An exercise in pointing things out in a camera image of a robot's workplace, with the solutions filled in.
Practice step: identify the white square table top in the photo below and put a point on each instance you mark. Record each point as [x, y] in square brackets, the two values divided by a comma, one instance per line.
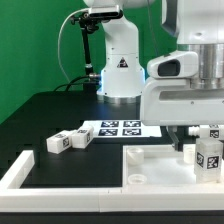
[162, 166]

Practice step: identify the white U-shaped fence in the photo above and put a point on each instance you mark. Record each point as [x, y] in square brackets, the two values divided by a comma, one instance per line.
[13, 198]

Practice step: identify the silver background camera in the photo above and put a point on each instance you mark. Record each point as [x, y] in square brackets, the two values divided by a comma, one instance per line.
[107, 12]

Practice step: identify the black camera stand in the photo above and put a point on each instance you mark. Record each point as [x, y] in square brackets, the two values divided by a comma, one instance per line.
[87, 26]

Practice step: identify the white tag sheet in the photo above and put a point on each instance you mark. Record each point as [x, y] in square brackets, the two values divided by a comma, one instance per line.
[122, 129]

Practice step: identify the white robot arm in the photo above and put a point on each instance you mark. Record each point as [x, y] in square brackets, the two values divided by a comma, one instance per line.
[198, 26]

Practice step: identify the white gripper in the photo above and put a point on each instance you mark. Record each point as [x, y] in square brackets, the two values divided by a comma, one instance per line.
[171, 103]

